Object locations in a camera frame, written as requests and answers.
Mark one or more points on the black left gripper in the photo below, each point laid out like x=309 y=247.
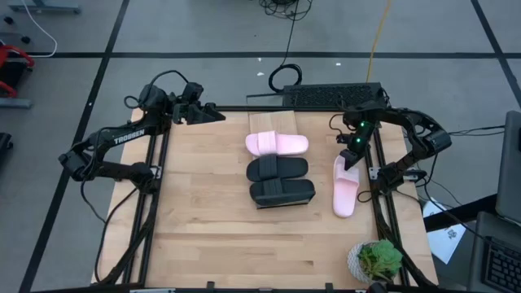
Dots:
x=185 y=114

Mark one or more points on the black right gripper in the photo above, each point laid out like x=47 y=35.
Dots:
x=360 y=138

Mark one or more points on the pink slide sandal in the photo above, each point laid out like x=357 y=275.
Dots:
x=346 y=195
x=281 y=144

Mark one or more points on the black slide sandal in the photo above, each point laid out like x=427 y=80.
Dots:
x=289 y=191
x=285 y=167

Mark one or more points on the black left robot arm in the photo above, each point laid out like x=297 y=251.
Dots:
x=118 y=140

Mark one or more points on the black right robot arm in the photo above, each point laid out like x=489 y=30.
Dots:
x=419 y=130

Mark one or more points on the black perforated computer case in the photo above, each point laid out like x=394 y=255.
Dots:
x=325 y=95

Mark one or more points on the green succulent in white pot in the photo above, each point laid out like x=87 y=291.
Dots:
x=376 y=260

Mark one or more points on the black desk beam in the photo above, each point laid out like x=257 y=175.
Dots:
x=456 y=215

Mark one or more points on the white paper sheet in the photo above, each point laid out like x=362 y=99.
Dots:
x=445 y=240

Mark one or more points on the grey monitor back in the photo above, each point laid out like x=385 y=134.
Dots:
x=510 y=171

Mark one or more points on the red and black cart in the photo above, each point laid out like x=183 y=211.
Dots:
x=12 y=69

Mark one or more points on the black aluminium table frame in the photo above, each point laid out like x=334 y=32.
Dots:
x=236 y=109

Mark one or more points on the wooden shelf with black frame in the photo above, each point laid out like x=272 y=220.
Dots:
x=272 y=120

